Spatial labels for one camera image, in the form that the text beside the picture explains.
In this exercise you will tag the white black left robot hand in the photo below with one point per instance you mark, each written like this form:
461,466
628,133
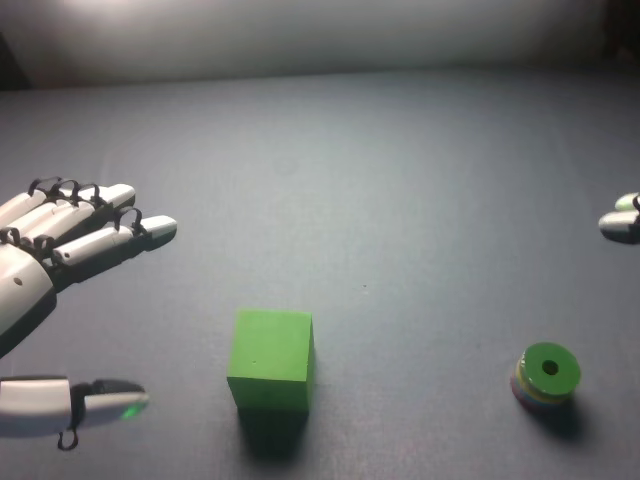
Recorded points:
25,280

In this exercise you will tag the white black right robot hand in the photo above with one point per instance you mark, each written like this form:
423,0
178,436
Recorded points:
620,222

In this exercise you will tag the green cube block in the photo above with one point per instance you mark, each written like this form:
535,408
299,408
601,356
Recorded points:
267,350

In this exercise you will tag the grey table cloth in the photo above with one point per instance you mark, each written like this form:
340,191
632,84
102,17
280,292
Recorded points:
350,200

